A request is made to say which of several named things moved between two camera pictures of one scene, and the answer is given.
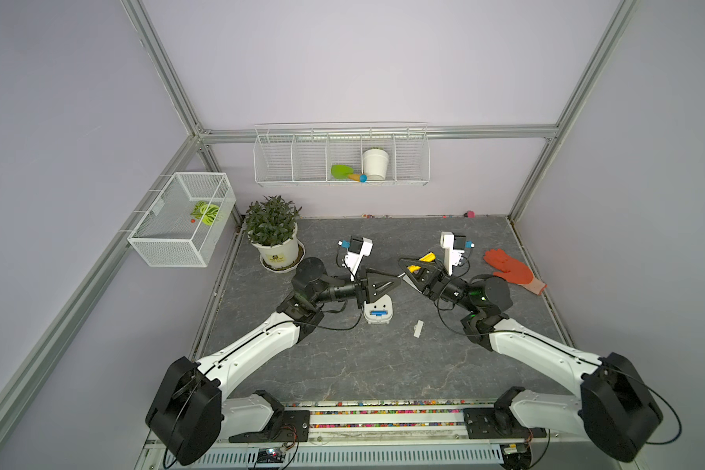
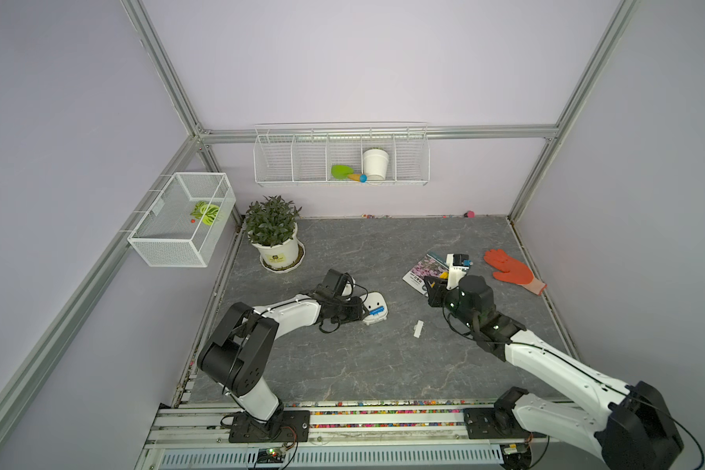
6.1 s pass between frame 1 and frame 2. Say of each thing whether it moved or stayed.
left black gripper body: moved
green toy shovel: stayed
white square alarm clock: stayed
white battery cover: stayed
